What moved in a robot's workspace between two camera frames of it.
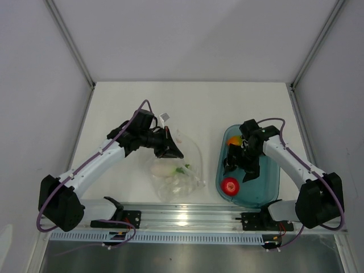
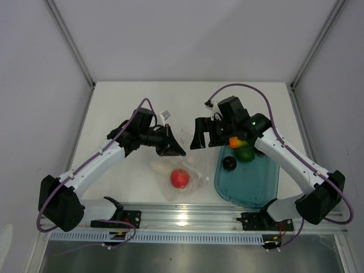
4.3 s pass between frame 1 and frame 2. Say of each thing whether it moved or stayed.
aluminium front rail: stayed
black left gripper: stayed
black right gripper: moved
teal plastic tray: stayed
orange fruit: stayed
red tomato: moved
